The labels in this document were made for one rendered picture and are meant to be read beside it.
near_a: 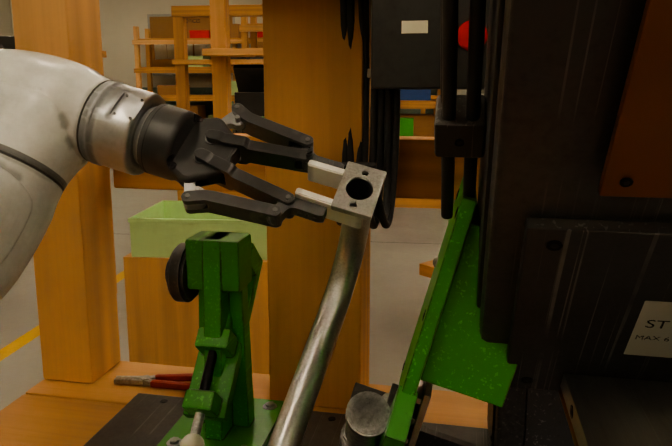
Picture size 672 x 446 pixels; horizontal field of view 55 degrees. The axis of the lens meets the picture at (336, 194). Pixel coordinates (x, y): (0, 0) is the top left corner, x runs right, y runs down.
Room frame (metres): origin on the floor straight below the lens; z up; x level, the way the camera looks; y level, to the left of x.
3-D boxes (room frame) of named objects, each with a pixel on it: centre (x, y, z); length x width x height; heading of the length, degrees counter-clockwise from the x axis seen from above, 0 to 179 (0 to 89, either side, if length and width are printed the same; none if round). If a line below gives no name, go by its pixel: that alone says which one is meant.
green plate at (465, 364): (0.53, -0.12, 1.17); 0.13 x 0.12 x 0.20; 79
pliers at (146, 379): (0.96, 0.28, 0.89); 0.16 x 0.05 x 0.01; 87
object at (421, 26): (0.80, -0.13, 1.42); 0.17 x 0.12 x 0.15; 79
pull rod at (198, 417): (0.69, 0.16, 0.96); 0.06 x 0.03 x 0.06; 169
